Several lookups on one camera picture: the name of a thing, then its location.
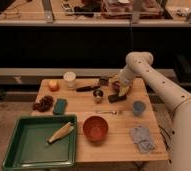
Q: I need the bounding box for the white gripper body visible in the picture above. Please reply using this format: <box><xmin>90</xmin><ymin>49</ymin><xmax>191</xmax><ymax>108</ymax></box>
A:
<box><xmin>117</xmin><ymin>66</ymin><xmax>135</xmax><ymax>95</ymax></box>

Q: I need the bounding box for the green plastic tray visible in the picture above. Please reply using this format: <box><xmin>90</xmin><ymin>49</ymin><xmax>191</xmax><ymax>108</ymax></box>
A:
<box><xmin>2</xmin><ymin>115</ymin><xmax>77</xmax><ymax>171</ymax></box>

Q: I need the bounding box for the black eraser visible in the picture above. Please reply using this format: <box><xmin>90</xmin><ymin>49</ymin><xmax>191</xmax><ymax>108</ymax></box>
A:
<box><xmin>108</xmin><ymin>94</ymin><xmax>126</xmax><ymax>103</ymax></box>

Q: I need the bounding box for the bunch of red grapes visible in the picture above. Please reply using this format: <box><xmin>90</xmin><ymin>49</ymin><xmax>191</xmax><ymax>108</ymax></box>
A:
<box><xmin>32</xmin><ymin>95</ymin><xmax>54</xmax><ymax>112</ymax></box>

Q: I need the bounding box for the orange-red bowl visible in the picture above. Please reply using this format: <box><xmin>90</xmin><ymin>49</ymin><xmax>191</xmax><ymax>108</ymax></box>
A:
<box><xmin>83</xmin><ymin>116</ymin><xmax>109</xmax><ymax>142</ymax></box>

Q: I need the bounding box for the blue cup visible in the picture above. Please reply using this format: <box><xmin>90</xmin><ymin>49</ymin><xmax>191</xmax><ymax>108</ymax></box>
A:
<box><xmin>133</xmin><ymin>101</ymin><xmax>146</xmax><ymax>117</ymax></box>

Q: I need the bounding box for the corn cob toy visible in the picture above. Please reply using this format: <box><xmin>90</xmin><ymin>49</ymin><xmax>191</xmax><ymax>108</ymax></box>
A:
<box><xmin>47</xmin><ymin>122</ymin><xmax>74</xmax><ymax>144</ymax></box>

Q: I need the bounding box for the black handled knife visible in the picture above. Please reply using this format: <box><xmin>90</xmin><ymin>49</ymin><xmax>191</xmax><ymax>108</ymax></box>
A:
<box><xmin>76</xmin><ymin>86</ymin><xmax>100</xmax><ymax>92</ymax></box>

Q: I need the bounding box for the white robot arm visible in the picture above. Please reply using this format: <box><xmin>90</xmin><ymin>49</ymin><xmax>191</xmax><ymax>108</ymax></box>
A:
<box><xmin>117</xmin><ymin>52</ymin><xmax>191</xmax><ymax>171</ymax></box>

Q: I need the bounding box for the dark red bowl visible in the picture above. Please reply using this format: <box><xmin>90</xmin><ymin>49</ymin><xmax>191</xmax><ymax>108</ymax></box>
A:
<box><xmin>111</xmin><ymin>75</ymin><xmax>134</xmax><ymax>94</ymax></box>

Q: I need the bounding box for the small metal cup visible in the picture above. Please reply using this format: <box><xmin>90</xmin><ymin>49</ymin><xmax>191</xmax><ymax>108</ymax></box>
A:
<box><xmin>93</xmin><ymin>89</ymin><xmax>104</xmax><ymax>103</ymax></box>

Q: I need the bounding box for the metal spoon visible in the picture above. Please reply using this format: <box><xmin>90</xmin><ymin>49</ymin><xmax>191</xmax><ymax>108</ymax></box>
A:
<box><xmin>95</xmin><ymin>110</ymin><xmax>122</xmax><ymax>115</ymax></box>

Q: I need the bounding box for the teal sponge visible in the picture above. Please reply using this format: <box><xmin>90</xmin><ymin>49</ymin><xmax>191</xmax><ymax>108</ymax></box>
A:
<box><xmin>53</xmin><ymin>99</ymin><xmax>67</xmax><ymax>115</ymax></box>

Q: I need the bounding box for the grey folded cloth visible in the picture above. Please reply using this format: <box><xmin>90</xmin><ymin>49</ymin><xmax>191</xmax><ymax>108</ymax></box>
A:
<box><xmin>130</xmin><ymin>126</ymin><xmax>155</xmax><ymax>154</ymax></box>

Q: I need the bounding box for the orange fruit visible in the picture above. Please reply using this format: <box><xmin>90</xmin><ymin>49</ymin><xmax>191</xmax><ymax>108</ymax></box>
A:
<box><xmin>48</xmin><ymin>80</ymin><xmax>59</xmax><ymax>91</ymax></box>

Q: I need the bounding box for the white lidded cup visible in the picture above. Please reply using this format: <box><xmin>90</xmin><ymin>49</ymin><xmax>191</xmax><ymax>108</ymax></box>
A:
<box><xmin>63</xmin><ymin>71</ymin><xmax>76</xmax><ymax>89</ymax></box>

